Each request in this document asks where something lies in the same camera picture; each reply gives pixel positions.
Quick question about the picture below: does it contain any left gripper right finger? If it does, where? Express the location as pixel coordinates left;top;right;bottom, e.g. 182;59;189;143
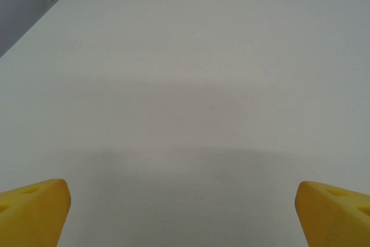
294;180;370;247

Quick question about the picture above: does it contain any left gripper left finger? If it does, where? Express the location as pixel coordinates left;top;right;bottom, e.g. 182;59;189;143
0;179;72;247

